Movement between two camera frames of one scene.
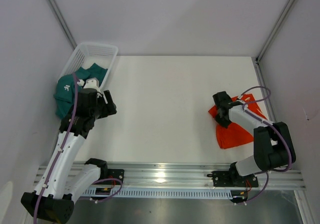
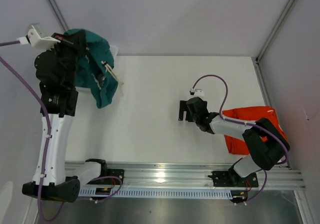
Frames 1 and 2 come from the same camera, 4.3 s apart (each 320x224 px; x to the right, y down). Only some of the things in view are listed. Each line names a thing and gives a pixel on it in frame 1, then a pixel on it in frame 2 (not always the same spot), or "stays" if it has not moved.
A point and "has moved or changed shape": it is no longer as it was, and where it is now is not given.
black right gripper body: x=223 y=121 -> x=192 y=118
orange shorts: x=235 y=134 has moved or changed shape
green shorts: x=65 y=91 has moved or changed shape
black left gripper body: x=102 y=109 -> x=68 y=52
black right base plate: x=232 y=178 stays
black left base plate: x=105 y=173 stays
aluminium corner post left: x=59 y=14 stays
